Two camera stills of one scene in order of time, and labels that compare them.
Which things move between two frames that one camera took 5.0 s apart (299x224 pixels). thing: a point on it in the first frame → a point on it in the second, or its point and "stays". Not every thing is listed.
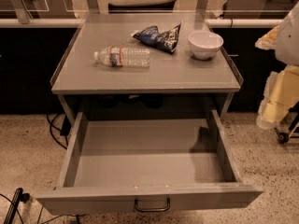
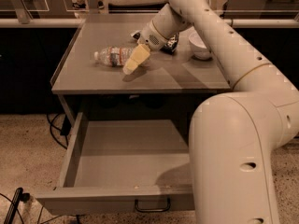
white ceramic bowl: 205,44 stays
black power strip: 19,196 stays
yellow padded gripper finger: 281,93 → 149,36
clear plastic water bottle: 115,56 stays
